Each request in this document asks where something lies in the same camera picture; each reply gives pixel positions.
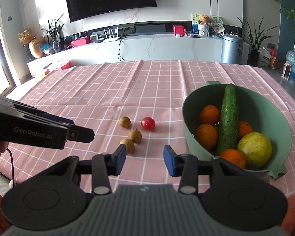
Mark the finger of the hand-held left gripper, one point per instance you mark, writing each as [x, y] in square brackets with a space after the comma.
[59, 119]
[81, 135]

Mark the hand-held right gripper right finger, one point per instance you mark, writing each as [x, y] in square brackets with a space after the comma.
[169, 159]

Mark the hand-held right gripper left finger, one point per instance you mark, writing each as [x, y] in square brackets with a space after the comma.
[120, 159]

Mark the brown longan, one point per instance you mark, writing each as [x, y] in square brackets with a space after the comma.
[127, 145]
[124, 122]
[134, 136]

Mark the red cherry tomato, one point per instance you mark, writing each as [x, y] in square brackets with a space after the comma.
[148, 123]

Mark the orange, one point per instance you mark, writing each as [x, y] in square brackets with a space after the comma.
[233, 158]
[245, 130]
[206, 136]
[209, 114]

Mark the green colander bowl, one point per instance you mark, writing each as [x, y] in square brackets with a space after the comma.
[194, 118]

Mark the green cucumber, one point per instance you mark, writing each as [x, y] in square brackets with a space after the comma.
[228, 118]

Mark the yellow green mango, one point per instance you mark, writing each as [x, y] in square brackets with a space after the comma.
[255, 150]

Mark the pink checkered tablecloth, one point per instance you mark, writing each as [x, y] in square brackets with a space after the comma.
[100, 91]

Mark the blue snack packet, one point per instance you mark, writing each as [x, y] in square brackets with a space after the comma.
[45, 48]

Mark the brown vase with dried flowers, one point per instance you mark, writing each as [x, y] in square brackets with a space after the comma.
[35, 48]

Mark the flat pink box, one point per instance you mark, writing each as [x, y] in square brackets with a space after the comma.
[80, 42]

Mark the potted orchid plant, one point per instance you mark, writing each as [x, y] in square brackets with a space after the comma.
[54, 36]

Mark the small white clock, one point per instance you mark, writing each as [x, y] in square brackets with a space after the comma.
[93, 38]

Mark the white router with antennas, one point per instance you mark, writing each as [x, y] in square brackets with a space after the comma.
[111, 39]

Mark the white marble television cabinet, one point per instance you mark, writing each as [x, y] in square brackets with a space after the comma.
[150, 48]

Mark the silver round trash can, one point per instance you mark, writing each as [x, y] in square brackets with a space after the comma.
[231, 50]

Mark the red box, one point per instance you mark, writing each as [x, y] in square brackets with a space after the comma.
[178, 30]

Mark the blue picture card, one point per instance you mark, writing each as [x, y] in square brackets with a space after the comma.
[194, 25]

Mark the white plastic bag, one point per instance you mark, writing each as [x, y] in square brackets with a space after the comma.
[263, 57]

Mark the orange brown bag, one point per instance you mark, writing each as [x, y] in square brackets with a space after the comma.
[274, 61]

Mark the potted snake plant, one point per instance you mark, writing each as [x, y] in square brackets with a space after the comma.
[255, 44]

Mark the brown teddy bear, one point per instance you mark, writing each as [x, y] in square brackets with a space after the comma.
[203, 19]

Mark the round paper fan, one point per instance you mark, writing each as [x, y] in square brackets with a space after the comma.
[216, 22]

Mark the small pink white heater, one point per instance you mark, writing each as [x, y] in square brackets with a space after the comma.
[287, 70]

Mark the blue water jug with pump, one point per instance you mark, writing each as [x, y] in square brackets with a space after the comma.
[293, 61]

